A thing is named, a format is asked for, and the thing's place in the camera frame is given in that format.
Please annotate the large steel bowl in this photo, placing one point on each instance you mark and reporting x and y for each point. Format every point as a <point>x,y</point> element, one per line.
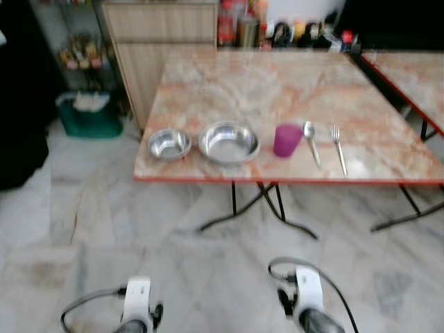
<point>229,142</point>

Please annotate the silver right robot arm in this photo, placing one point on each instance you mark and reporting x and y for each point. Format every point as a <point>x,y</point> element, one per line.
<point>320,323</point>

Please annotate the purple plastic cup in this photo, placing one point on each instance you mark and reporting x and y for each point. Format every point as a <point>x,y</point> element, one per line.
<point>287,141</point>

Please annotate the small steel bowl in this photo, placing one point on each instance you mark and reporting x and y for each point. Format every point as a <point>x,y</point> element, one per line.
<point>168,143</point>

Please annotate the steel spoon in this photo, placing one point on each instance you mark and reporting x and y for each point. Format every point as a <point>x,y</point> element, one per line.
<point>309,130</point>

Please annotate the green plastic bin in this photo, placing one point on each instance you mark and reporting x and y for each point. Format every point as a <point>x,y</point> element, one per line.
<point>89,119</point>

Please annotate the marble top folding table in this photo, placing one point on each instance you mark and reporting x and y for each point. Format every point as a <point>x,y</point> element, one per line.
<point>416,76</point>
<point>277,83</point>

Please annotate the dark glass bottle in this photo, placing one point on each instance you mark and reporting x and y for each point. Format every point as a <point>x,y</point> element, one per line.
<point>317,36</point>
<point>282,36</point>

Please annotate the small red cap bottle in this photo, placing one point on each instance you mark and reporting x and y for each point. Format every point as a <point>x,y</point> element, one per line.
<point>347,38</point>

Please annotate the light wooden cabinet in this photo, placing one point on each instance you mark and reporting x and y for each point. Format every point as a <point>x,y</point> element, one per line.
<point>159,41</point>

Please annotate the grey bottle with red cap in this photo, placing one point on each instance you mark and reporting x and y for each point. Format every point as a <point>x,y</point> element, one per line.
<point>247,31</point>

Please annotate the glass shelf with jars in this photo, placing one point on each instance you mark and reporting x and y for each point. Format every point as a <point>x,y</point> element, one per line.
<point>80,48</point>

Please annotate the orange sauce bottle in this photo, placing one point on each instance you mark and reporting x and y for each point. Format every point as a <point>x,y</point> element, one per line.
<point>261,21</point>

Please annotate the red sauce bottle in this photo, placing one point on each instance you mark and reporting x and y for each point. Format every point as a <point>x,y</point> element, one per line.
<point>225,26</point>

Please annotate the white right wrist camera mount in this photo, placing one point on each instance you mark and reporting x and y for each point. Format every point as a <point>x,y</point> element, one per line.
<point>309,291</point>

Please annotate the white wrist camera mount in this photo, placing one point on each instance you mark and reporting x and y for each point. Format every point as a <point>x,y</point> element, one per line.
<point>309,291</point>
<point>138,297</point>

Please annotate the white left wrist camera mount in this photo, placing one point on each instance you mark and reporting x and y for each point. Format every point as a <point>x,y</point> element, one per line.
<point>138,297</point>

